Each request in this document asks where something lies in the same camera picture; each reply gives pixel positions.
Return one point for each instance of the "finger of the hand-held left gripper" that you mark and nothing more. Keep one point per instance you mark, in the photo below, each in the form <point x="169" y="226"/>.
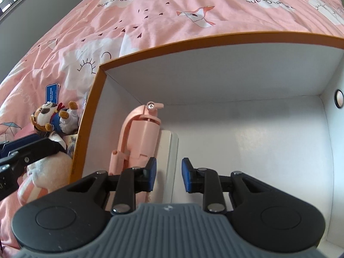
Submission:
<point x="40" y="149"/>
<point x="16" y="143"/>

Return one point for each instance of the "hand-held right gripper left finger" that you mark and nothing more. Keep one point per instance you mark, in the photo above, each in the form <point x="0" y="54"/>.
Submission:
<point x="152" y="170"/>

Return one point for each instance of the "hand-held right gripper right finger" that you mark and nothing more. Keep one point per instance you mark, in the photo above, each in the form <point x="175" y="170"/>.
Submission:
<point x="186" y="174"/>

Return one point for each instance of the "white striped plush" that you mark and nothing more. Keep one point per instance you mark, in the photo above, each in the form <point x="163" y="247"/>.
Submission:
<point x="48" y="172"/>

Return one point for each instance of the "brown dog plush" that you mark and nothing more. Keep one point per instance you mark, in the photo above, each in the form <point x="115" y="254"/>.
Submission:
<point x="45" y="115"/>

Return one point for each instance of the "blue card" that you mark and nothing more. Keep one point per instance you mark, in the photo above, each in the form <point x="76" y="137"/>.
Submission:
<point x="52" y="92"/>

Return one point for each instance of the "orange-rimmed white storage box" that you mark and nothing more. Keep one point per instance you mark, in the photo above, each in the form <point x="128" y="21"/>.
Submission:
<point x="242" y="72"/>

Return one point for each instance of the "pink printed blanket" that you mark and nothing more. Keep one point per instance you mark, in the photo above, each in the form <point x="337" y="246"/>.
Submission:
<point x="161" y="18"/>

